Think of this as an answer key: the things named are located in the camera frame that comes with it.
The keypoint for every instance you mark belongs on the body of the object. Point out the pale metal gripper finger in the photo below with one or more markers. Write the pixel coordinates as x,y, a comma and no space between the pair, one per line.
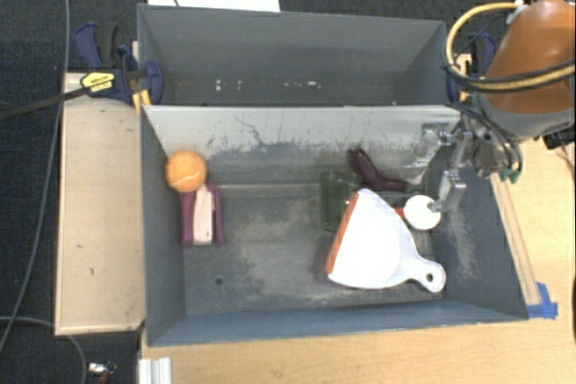
438,135
453,182

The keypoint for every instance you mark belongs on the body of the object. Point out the white round disc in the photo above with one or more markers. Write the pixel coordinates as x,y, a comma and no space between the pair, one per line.
421,213

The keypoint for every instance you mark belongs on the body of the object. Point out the dark purple curved toy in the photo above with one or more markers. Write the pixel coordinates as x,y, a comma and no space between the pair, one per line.
373,173

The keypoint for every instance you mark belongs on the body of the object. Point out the white dustpan with orange edge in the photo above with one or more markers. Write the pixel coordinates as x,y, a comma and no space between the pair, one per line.
378,243

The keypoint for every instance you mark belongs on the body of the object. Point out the dark green clear cup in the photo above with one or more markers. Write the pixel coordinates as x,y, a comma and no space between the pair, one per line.
334,202

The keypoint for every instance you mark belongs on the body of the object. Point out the grey metal bin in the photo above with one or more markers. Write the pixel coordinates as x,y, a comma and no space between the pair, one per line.
279,270

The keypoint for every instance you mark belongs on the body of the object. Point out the orange ball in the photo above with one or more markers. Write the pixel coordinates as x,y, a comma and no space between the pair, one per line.
186,171

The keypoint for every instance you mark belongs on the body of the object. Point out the pale wood board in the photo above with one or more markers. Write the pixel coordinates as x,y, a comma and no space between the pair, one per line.
96,211

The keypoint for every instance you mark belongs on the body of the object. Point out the black cylinder on white bracket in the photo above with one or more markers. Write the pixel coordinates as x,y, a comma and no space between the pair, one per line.
560,138

